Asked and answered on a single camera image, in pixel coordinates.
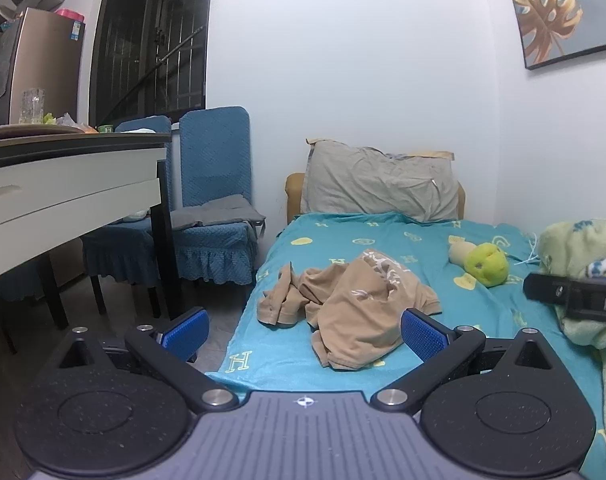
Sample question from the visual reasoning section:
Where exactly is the white table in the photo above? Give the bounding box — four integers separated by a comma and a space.
0, 124, 174, 331

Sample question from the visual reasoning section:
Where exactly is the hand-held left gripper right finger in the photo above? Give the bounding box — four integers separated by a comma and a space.
373, 308, 554, 416

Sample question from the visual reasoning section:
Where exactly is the bronze refrigerator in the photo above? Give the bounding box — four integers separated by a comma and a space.
0, 7, 86, 128

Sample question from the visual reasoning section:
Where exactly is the grey seat cushion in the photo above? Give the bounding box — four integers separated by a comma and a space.
170, 194, 266, 231

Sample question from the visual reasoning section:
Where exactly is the tan t-shirt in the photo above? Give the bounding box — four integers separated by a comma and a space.
257, 249, 442, 371

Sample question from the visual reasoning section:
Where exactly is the clear glass mug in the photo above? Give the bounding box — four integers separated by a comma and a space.
22, 89, 46, 126

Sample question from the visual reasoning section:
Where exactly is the framed gold leaf picture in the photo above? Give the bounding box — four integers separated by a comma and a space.
500, 0, 606, 71

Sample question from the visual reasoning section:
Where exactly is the blue covered chair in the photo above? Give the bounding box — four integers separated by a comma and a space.
81, 115, 174, 318
170, 106, 266, 288

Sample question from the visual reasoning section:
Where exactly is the bed with teal sheet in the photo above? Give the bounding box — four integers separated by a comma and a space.
205, 210, 606, 461

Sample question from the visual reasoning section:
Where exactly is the dark barred window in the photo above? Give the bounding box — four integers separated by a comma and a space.
88, 0, 216, 128

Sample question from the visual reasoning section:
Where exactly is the white cable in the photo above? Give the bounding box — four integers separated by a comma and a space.
513, 232, 541, 266

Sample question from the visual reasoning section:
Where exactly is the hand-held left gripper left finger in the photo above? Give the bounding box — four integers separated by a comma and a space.
57, 307, 240, 413

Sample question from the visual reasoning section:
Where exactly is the pale green fleece blanket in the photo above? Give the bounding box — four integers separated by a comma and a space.
538, 217, 606, 356

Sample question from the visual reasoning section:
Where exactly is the black cloth on refrigerator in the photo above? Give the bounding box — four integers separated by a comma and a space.
0, 15, 22, 111

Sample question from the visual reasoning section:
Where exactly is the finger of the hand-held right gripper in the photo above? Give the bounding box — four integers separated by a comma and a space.
523, 272, 591, 311

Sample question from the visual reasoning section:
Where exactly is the clear plastic bag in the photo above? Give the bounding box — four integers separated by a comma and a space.
55, 112, 90, 131

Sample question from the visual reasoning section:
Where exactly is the green plush toy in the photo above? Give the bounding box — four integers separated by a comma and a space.
448, 235, 510, 288

